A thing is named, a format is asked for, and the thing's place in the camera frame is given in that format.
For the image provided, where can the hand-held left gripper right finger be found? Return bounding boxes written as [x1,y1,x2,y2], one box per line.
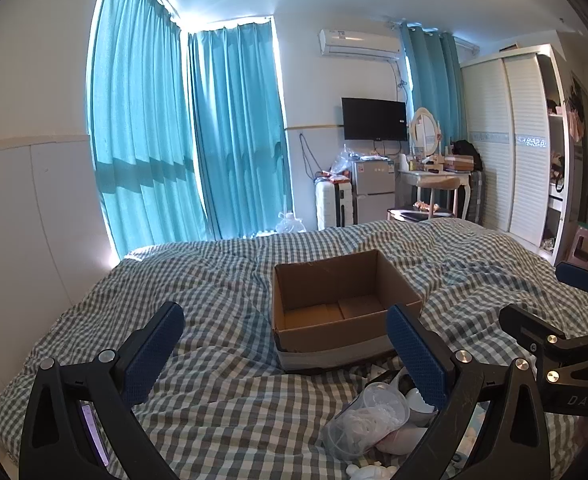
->
[385,304,562,480]

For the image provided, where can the dark suitcase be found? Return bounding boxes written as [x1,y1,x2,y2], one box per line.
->
[468,170,485,225]

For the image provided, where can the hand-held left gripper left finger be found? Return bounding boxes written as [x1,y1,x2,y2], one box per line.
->
[19,302,185,480]

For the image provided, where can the white sliding-door wardrobe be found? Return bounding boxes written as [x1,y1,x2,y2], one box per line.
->
[460,44,582,266]

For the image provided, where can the white vanity table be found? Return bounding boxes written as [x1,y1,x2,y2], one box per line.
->
[398,165,474,220]

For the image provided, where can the clear water jug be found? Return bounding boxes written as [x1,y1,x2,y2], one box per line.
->
[276,211,307,235]

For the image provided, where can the black bag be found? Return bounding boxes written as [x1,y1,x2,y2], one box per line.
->
[451,139,483,171]

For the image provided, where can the clear plastic cup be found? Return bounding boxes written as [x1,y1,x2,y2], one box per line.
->
[322,384,411,461]

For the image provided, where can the wide teal curtain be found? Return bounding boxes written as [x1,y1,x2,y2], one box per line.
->
[88,0,209,262]

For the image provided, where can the narrow teal curtain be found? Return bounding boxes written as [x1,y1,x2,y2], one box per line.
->
[399,20,467,153]

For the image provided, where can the blue wall cable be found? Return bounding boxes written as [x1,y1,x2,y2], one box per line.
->
[299,132,321,181]

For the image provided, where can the small silver fridge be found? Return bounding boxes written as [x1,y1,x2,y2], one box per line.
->
[351,158,397,225]

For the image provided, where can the oval white vanity mirror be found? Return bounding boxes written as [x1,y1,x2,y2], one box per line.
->
[408,106,444,161]

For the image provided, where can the white suitcase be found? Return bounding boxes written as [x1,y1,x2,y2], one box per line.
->
[314,178,355,231]

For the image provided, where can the wooden stool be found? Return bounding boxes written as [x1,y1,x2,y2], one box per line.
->
[416,176,462,218]

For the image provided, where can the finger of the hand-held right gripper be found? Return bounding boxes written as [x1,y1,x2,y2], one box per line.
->
[498,303,588,386]
[555,260,588,312]

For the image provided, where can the grey checked blanket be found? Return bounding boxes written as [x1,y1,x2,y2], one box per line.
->
[0,217,588,480]

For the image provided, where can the white air conditioner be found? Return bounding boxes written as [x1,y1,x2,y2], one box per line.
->
[317,28,403,60]

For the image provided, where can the brown cardboard box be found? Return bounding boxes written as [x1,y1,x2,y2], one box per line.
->
[272,249,425,374]

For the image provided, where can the black wall television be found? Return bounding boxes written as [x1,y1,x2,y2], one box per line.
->
[341,97,409,143]

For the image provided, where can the white plastic toy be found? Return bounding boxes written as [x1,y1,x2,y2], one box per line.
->
[345,461,401,480]

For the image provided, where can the purple label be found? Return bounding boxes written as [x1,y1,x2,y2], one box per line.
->
[80,402,111,467]

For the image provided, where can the clear plastic bag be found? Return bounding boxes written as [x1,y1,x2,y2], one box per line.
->
[330,144,363,179]

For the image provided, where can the small white round container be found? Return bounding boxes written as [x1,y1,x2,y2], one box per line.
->
[405,386,441,414]

